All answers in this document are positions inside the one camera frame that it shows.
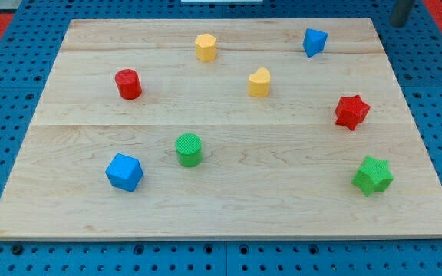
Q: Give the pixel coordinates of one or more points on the yellow heart block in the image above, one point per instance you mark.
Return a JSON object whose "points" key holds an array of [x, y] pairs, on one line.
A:
{"points": [[259, 83]]}

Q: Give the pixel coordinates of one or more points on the blue triangle block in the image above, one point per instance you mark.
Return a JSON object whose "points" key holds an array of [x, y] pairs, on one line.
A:
{"points": [[314, 41]]}

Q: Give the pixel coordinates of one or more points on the green cylinder block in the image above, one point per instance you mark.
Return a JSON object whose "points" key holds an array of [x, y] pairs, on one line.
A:
{"points": [[189, 150]]}

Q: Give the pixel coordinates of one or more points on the wooden board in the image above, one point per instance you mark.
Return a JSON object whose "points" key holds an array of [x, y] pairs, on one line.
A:
{"points": [[274, 168]]}

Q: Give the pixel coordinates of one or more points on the yellow hexagon block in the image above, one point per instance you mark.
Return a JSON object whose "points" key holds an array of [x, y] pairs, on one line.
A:
{"points": [[205, 45]]}

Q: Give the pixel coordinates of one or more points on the blue cube block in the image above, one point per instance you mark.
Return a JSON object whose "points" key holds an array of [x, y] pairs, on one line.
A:
{"points": [[124, 172]]}

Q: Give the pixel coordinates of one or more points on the red cylinder block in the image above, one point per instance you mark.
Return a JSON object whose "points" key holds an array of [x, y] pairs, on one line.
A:
{"points": [[128, 84]]}

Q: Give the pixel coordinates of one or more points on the red star block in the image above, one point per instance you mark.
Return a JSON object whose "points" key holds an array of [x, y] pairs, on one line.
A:
{"points": [[351, 111]]}

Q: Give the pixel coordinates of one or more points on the green star block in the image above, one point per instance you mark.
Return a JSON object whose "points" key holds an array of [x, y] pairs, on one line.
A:
{"points": [[373, 175]]}

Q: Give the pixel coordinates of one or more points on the grey cylindrical robot tool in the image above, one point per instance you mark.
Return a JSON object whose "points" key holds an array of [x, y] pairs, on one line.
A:
{"points": [[401, 12]]}

